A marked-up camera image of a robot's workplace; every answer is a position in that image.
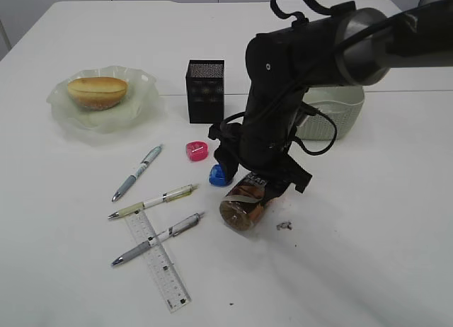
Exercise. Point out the cream grip white pen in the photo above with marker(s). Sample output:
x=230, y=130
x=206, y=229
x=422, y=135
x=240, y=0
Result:
x=166, y=197

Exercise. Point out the pale green plastic basket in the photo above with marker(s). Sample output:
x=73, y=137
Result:
x=342, y=104

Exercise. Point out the blue pencil sharpener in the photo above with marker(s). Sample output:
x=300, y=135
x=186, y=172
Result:
x=217, y=177

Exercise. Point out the lilac grip white pen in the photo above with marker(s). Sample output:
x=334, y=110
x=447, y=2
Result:
x=151, y=241

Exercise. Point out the brown Nescafe coffee bottle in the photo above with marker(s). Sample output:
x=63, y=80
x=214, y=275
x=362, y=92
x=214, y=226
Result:
x=243, y=206

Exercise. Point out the frosted green glass plate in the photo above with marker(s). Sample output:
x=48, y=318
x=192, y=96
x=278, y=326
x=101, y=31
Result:
x=138, y=102

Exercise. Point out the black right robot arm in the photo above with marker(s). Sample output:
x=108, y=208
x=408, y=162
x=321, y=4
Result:
x=347, y=46

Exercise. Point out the grey grip white pen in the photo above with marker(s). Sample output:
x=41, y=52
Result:
x=132, y=178

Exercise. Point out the golden bread roll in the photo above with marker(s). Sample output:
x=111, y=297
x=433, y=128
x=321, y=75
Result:
x=97, y=93

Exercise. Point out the pink pencil sharpener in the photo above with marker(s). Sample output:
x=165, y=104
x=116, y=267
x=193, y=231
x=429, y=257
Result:
x=197, y=151

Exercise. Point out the clear plastic ruler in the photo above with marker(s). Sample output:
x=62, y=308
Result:
x=161, y=267

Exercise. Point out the black mesh pen holder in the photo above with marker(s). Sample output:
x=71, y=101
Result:
x=205, y=91

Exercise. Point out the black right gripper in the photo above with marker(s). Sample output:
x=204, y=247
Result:
x=258, y=150

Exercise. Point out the tiny grey paper scrap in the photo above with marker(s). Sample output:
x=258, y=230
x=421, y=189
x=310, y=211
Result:
x=284, y=225

